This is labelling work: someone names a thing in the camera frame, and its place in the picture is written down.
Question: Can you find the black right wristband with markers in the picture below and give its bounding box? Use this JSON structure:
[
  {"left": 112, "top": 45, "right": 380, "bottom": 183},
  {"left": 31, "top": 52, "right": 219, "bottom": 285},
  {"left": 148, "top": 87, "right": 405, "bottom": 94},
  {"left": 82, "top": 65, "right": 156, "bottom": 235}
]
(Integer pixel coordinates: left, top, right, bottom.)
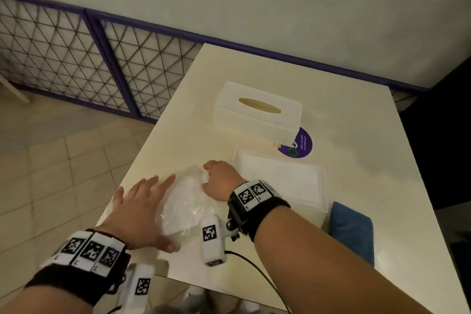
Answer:
[{"left": 226, "top": 179, "right": 291, "bottom": 243}]

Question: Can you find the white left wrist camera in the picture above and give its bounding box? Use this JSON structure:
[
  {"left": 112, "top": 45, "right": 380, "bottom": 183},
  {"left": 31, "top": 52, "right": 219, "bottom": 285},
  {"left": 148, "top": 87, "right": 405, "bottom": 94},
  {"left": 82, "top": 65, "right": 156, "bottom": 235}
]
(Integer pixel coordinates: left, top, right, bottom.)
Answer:
[{"left": 117, "top": 263, "right": 156, "bottom": 314}]

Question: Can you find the flat white napkin stack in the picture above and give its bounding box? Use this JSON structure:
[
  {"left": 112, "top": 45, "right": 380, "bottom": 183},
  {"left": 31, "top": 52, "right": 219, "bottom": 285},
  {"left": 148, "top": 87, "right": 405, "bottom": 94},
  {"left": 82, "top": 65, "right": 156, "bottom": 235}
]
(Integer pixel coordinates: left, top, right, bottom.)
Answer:
[{"left": 231, "top": 147, "right": 330, "bottom": 214}]

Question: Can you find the black wristband with markers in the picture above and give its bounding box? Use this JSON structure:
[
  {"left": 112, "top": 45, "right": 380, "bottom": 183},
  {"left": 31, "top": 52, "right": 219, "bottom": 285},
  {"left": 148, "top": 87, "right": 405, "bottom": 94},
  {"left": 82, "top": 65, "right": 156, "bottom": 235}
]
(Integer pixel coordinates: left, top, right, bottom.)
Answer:
[
  {"left": 226, "top": 179, "right": 291, "bottom": 243},
  {"left": 25, "top": 228, "right": 131, "bottom": 307}
]

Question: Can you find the white tissue box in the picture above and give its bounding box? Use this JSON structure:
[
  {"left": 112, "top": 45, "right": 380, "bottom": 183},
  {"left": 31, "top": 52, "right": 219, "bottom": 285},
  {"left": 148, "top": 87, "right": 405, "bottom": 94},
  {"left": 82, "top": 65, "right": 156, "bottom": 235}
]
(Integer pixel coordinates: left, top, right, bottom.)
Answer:
[{"left": 212, "top": 81, "right": 303, "bottom": 147}]

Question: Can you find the person's left hand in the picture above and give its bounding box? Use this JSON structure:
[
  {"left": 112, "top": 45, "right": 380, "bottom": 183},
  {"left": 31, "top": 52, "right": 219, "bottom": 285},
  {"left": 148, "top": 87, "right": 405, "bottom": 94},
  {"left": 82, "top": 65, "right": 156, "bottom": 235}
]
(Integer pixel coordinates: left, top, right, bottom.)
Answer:
[{"left": 94, "top": 174, "right": 177, "bottom": 254}]

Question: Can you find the person's right hand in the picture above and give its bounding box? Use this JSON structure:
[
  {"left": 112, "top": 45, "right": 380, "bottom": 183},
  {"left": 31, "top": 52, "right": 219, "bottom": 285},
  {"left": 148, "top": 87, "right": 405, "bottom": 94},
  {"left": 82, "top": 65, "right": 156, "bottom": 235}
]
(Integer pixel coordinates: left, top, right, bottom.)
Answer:
[{"left": 202, "top": 160, "right": 248, "bottom": 202}]

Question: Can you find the person's left forearm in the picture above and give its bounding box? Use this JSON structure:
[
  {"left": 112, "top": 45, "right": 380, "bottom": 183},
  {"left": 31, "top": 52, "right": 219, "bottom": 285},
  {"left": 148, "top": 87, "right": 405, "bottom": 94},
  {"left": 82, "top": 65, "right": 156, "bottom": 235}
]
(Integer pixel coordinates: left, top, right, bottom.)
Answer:
[{"left": 0, "top": 284, "right": 93, "bottom": 314}]

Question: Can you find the person's right forearm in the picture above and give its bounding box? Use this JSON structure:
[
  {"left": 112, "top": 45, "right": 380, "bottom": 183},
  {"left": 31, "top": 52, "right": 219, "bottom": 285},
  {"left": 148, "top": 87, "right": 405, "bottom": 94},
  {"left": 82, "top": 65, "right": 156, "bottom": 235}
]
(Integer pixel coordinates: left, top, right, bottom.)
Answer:
[{"left": 254, "top": 206, "right": 433, "bottom": 314}]

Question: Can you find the black left wristband with markers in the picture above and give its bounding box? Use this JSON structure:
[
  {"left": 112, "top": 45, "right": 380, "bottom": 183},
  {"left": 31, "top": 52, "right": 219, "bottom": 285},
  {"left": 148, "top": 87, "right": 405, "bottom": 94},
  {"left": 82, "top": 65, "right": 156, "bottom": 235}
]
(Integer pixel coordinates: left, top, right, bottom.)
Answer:
[{"left": 25, "top": 228, "right": 131, "bottom": 307}]

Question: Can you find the clear plastic tissue packet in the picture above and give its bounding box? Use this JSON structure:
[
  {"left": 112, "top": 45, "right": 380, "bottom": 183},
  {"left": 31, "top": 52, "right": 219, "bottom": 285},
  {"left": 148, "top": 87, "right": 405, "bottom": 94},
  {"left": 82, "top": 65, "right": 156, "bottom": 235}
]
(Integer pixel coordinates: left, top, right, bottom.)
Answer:
[{"left": 157, "top": 164, "right": 223, "bottom": 249}]

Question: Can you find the person's white shoe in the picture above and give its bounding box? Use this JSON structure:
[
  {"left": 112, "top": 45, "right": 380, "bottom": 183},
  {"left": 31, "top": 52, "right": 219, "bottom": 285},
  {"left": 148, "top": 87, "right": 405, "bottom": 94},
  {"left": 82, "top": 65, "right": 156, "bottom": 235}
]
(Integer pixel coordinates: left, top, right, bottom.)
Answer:
[{"left": 182, "top": 285, "right": 209, "bottom": 314}]

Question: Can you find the purple round sticker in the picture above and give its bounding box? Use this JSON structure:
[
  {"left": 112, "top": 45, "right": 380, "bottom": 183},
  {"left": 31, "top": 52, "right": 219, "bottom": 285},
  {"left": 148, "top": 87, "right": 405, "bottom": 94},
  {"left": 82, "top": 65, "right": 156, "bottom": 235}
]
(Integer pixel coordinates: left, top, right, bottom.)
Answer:
[{"left": 277, "top": 126, "right": 314, "bottom": 159}]

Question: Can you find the blue cloth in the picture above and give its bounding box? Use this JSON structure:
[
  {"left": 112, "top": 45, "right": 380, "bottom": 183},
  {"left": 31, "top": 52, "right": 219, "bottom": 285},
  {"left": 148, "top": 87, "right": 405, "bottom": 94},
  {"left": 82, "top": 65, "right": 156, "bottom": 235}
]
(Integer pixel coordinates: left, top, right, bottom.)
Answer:
[{"left": 328, "top": 201, "right": 375, "bottom": 267}]

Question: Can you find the white furniture leg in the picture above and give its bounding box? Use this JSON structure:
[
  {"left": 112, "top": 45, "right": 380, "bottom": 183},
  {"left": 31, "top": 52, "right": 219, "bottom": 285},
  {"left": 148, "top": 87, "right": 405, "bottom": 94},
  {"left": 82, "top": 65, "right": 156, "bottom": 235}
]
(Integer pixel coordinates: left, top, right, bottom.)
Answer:
[{"left": 0, "top": 75, "right": 32, "bottom": 105}]

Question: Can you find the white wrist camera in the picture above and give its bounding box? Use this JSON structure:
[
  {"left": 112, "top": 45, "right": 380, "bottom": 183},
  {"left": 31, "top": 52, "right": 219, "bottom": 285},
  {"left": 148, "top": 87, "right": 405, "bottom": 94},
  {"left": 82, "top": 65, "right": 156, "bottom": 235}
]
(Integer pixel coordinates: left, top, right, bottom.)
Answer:
[
  {"left": 199, "top": 214, "right": 240, "bottom": 267},
  {"left": 117, "top": 263, "right": 156, "bottom": 314}
]

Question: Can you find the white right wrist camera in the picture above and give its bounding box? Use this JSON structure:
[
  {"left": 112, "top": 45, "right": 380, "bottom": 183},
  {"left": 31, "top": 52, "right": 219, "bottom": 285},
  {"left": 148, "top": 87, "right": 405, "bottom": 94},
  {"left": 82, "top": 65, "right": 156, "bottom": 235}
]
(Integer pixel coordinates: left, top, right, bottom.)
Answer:
[{"left": 199, "top": 214, "right": 240, "bottom": 267}]

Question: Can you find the black cable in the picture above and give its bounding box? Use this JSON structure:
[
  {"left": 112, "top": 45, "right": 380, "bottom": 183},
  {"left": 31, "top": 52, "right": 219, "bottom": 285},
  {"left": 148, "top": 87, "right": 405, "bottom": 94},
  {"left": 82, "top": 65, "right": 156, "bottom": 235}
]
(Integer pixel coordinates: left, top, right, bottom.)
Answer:
[{"left": 224, "top": 250, "right": 292, "bottom": 314}]

